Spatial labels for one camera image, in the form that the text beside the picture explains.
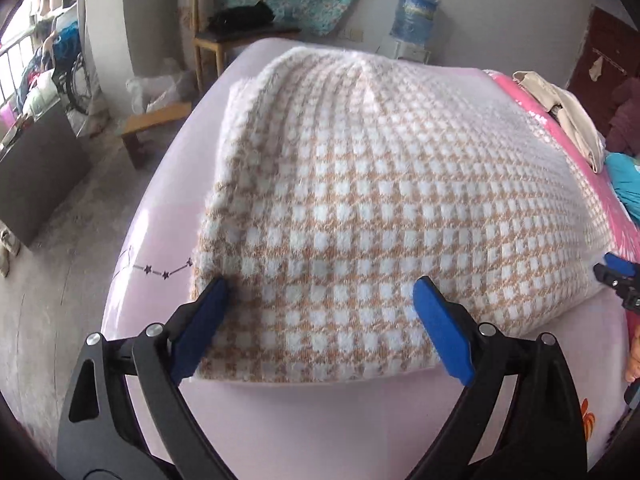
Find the small beige hanging cloth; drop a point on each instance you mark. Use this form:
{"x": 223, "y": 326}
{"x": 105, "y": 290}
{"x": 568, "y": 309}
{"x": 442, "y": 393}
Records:
{"x": 596, "y": 69}

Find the metal railing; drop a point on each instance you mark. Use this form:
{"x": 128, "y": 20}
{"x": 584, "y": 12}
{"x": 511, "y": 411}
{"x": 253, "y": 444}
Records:
{"x": 15, "y": 60}

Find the clear plastic bag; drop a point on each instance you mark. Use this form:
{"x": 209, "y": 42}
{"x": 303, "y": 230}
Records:
{"x": 160, "y": 90}

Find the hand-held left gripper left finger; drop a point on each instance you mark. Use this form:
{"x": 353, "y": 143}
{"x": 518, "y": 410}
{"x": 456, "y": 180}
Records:
{"x": 200, "y": 330}

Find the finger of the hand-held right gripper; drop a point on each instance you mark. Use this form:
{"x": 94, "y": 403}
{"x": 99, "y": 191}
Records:
{"x": 612, "y": 276}
{"x": 622, "y": 262}

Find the dark maroon cloth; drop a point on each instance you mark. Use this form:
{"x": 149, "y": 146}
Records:
{"x": 625, "y": 120}

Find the wheelchair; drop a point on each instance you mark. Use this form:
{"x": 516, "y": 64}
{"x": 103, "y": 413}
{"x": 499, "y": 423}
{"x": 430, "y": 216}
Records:
{"x": 75, "y": 85}

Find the black cloth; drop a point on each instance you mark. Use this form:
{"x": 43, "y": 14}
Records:
{"x": 240, "y": 15}

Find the white water dispenser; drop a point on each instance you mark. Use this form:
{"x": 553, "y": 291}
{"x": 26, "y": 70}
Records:
{"x": 405, "y": 52}

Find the dark grey cabinet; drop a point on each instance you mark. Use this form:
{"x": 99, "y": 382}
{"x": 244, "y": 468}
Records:
{"x": 40, "y": 175}

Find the pink floral blanket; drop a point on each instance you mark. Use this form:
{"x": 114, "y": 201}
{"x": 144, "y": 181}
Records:
{"x": 612, "y": 220}

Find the beige shoe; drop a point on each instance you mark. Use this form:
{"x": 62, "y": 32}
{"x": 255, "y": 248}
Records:
{"x": 7, "y": 255}

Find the cream clothes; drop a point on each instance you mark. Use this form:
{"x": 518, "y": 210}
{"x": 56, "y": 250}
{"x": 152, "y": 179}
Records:
{"x": 575, "y": 120}

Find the wooden chair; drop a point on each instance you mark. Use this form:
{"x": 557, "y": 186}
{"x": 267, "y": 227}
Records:
{"x": 207, "y": 42}

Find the person's right hand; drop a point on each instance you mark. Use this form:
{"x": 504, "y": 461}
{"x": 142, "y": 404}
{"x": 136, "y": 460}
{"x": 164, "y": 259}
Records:
{"x": 634, "y": 360}

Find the dark red door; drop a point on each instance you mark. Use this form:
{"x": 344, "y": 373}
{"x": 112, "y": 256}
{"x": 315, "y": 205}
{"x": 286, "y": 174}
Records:
{"x": 610, "y": 35}

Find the turquoise blanket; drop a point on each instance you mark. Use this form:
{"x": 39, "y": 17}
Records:
{"x": 625, "y": 180}

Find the blue water jug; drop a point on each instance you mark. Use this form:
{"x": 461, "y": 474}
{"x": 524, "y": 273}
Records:
{"x": 414, "y": 15}

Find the small wooden stool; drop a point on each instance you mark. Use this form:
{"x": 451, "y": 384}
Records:
{"x": 150, "y": 120}

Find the white wall socket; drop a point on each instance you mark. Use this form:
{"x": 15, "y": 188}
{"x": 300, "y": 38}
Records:
{"x": 356, "y": 35}

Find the beige white houndstooth coat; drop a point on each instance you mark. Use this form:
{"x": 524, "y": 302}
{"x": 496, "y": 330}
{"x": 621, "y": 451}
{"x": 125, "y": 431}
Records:
{"x": 375, "y": 185}

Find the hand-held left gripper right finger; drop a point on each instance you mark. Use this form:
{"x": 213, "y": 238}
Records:
{"x": 445, "y": 330}

